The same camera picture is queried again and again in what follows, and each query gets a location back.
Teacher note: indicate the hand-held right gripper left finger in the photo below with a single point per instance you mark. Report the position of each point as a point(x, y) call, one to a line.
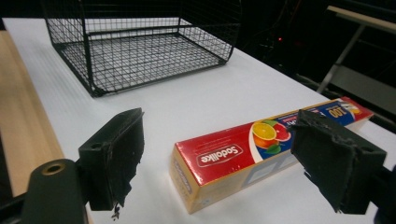
point(109, 161)

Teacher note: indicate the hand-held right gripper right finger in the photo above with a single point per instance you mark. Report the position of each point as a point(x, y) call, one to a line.
point(333, 155)

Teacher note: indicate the red and yellow wrap box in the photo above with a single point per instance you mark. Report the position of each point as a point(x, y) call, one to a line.
point(224, 165)

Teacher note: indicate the grey metal stand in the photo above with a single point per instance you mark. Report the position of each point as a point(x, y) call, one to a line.
point(358, 56)

